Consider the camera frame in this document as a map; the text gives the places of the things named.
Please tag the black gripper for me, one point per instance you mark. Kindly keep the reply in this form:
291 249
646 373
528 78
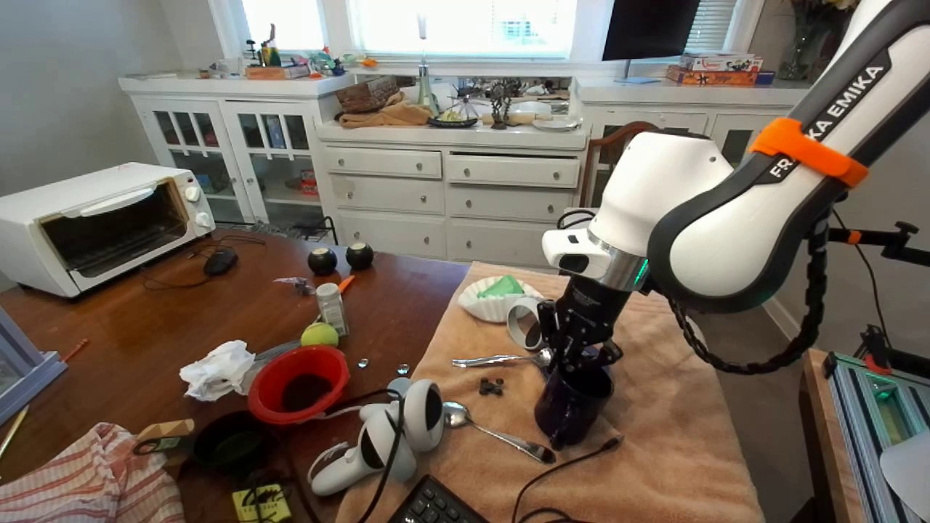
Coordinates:
586 315

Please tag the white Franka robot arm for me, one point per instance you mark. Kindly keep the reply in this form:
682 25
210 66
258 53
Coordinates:
737 233

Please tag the tan orange terry towel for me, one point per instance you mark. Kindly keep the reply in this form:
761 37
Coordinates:
658 438

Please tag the small black clip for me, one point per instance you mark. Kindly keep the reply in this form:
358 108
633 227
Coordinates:
492 386

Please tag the silver table knife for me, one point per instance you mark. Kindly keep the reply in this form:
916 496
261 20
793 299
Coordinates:
485 361

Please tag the green foil packet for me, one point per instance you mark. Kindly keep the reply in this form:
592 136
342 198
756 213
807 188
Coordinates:
505 288

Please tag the white paper coffee filter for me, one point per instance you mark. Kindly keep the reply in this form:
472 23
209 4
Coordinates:
480 307

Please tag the silver spoon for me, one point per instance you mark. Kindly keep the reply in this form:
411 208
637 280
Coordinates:
454 415

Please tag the small silver bottle cap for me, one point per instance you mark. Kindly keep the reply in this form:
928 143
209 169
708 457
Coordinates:
361 365
403 370

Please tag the white drawer dresser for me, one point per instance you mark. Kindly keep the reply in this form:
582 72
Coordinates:
454 208

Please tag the black computer keyboard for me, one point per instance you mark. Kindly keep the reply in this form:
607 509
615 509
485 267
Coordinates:
431 505

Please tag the brown wooden chair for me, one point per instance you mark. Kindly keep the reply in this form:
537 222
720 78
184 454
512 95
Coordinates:
607 155

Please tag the dark round ball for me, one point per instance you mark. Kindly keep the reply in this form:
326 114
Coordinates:
358 256
325 261

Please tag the orange pen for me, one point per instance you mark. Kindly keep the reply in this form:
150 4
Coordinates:
76 346
347 284

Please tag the small spice jar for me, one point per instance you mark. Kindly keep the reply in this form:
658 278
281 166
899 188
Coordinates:
334 309

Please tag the yellow-green tennis ball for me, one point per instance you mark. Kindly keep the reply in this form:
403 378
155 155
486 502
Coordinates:
322 336

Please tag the white low cabinet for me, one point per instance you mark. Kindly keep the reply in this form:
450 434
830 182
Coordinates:
678 108

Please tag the small silver tool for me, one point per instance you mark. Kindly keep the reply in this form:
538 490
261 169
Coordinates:
291 284

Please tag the red bowl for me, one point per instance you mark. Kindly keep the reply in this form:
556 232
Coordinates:
271 389

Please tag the clear glass bottle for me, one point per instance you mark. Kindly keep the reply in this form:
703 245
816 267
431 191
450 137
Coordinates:
428 91

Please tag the colourful cardboard box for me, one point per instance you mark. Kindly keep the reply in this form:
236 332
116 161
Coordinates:
717 75

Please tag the brown wicker basket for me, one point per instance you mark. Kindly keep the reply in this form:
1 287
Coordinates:
367 97

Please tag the black flat screen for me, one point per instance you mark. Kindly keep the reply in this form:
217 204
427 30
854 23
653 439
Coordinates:
649 30

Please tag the yellow-green packet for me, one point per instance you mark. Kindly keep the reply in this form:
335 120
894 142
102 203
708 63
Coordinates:
264 505

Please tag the white round disc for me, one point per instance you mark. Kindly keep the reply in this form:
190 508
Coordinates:
912 480

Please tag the black bowl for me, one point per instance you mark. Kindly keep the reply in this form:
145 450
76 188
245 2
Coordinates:
232 439

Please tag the white crumpled paper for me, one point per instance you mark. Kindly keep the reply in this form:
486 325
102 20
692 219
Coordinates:
220 368

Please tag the black computer mouse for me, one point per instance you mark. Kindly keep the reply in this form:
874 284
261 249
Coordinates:
222 261

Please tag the tan wooden block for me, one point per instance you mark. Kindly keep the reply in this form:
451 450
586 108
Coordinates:
166 434

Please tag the colourful figurine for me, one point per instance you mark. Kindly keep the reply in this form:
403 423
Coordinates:
270 47

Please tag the white glass-door cabinet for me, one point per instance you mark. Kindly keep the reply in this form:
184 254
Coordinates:
194 105

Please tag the white toaster oven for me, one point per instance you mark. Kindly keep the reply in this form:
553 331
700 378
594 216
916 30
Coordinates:
118 192

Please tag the red white striped cloth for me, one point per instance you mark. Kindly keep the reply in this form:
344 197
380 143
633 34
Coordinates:
76 476

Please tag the blue grey frame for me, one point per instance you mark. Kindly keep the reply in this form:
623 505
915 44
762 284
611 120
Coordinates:
25 373

